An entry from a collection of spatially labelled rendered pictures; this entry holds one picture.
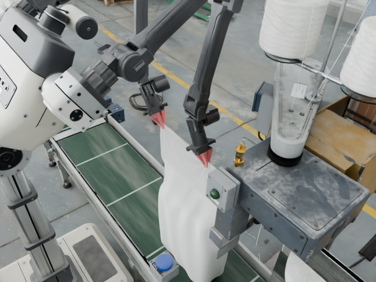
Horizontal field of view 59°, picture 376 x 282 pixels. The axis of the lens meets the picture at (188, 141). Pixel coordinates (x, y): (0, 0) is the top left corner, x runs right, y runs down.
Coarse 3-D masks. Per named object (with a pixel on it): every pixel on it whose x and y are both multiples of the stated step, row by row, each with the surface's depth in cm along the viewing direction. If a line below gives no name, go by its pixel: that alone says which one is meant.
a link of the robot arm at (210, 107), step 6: (204, 108) 115; (210, 108) 123; (216, 108) 123; (192, 114) 119; (198, 114) 115; (204, 114) 117; (210, 114) 123; (216, 114) 124; (198, 120) 117; (210, 120) 123; (216, 120) 125
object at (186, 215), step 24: (168, 144) 146; (168, 168) 153; (192, 168) 137; (216, 168) 123; (168, 192) 147; (192, 192) 142; (168, 216) 152; (192, 216) 137; (168, 240) 164; (192, 240) 141; (192, 264) 150; (216, 264) 147
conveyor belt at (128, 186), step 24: (72, 144) 236; (96, 144) 237; (120, 144) 238; (96, 168) 218; (120, 168) 219; (144, 168) 220; (96, 192) 203; (120, 192) 203; (144, 192) 204; (120, 216) 190; (144, 216) 191; (144, 240) 179; (240, 264) 170
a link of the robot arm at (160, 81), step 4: (144, 76) 138; (156, 76) 144; (160, 76) 143; (164, 76) 143; (140, 80) 138; (144, 80) 139; (148, 80) 139; (152, 80) 144; (156, 80) 143; (160, 80) 143; (164, 80) 143; (156, 84) 142; (160, 84) 142; (164, 84) 143; (168, 84) 144; (160, 88) 143; (164, 88) 144; (168, 88) 145
